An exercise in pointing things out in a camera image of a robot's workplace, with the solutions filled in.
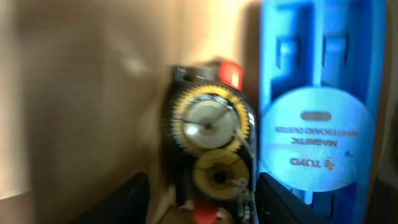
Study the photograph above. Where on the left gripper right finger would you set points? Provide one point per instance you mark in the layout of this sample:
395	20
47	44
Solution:
275	204

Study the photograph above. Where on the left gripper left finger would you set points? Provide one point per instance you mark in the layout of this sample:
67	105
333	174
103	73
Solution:
127	204

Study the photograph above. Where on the blue magnetic whiteboard duster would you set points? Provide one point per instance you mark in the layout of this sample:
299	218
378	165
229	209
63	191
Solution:
321	64

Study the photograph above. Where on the open cardboard box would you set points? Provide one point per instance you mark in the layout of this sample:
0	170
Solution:
83	85

